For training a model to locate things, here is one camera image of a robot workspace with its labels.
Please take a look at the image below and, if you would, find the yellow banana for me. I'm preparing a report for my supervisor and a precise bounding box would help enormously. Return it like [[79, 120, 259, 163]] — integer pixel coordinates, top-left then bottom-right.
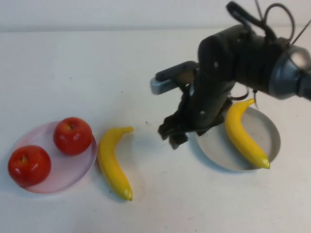
[[225, 98, 271, 170], [97, 126, 135, 201]]

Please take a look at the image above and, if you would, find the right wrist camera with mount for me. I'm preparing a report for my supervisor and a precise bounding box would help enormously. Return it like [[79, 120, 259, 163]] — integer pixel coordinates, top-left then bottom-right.
[[150, 61, 200, 95]]

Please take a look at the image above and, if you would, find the thin black cable loop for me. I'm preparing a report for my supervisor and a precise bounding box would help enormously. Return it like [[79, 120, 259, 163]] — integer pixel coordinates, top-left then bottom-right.
[[263, 2, 296, 43]]

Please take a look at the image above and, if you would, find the pink round plate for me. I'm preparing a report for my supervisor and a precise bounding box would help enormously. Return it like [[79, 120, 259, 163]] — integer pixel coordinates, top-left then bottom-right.
[[14, 120, 98, 194]]

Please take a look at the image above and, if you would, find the grey round plate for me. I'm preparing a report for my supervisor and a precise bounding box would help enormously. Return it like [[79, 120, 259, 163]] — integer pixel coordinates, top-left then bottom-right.
[[195, 106, 281, 172]]

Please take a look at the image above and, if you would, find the black flat cable loop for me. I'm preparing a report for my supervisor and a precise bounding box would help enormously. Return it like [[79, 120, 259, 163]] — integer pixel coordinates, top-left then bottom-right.
[[225, 1, 277, 39]]

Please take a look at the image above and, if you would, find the red apple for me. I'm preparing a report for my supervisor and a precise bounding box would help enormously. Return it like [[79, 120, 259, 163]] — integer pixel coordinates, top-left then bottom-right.
[[52, 116, 93, 156], [7, 145, 52, 187]]

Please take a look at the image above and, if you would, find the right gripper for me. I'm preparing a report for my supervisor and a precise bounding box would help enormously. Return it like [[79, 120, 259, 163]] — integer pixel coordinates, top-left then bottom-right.
[[158, 72, 234, 150]]

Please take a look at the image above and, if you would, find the thin black zip tie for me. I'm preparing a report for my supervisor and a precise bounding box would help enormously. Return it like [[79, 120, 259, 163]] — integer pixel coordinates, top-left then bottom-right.
[[292, 20, 311, 46]]

